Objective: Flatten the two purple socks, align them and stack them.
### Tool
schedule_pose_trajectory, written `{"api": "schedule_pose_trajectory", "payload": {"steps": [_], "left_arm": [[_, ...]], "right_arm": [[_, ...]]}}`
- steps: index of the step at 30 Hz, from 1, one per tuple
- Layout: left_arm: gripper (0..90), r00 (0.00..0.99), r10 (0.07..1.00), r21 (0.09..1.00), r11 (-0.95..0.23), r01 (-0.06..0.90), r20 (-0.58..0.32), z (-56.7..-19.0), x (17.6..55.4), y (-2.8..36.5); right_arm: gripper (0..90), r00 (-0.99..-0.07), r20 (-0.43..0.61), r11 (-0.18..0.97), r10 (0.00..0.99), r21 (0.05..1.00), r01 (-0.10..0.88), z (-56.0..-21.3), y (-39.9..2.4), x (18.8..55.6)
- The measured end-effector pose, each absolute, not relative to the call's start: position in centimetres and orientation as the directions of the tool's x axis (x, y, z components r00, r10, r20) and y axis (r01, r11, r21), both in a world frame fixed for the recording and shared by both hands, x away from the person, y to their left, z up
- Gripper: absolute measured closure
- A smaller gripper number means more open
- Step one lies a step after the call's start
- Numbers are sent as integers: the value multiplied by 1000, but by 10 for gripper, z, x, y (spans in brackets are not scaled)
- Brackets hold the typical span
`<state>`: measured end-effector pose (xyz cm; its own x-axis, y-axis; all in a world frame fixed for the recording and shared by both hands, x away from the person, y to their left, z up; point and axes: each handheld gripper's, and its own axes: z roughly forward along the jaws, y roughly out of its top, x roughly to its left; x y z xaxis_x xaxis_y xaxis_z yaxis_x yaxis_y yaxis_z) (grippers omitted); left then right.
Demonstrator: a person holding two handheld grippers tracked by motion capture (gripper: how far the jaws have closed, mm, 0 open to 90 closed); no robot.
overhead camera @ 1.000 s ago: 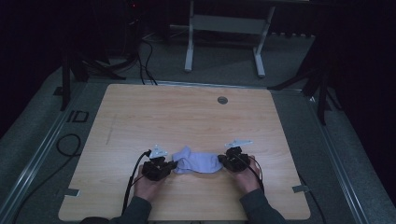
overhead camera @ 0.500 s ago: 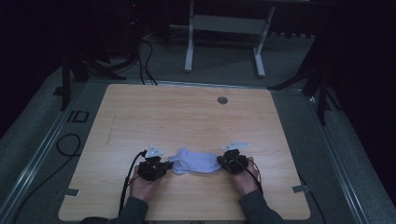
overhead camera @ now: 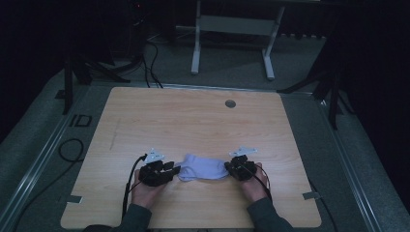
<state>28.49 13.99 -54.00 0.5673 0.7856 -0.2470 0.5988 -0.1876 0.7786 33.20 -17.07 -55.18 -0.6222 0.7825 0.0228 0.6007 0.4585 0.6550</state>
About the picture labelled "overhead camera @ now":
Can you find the black tripod stand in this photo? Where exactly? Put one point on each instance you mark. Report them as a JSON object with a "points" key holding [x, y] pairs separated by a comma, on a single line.
{"points": [[68, 87], [333, 96]]}

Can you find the pale lavender cloth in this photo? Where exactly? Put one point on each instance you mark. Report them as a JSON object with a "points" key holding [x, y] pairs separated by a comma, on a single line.
{"points": [[203, 167]]}

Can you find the person's right hand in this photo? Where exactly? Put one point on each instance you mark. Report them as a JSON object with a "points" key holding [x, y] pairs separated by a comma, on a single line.
{"points": [[254, 188]]}

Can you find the grey tape strip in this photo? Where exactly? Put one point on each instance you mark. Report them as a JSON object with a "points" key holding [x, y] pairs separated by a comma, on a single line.
{"points": [[311, 195]]}

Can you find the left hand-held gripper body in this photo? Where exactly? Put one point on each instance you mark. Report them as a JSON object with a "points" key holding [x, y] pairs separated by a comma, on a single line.
{"points": [[154, 172]]}

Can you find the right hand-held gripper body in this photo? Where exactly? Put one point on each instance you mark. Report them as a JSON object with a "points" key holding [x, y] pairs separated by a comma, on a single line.
{"points": [[245, 166]]}

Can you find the person's left hand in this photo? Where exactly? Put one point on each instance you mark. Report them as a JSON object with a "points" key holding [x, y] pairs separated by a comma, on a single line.
{"points": [[146, 195]]}

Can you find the round grey table grommet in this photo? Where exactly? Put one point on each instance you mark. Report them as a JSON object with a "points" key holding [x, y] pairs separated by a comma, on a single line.
{"points": [[230, 103]]}

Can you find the white metal table frame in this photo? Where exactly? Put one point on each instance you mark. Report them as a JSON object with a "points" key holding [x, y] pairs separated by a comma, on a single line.
{"points": [[237, 25]]}

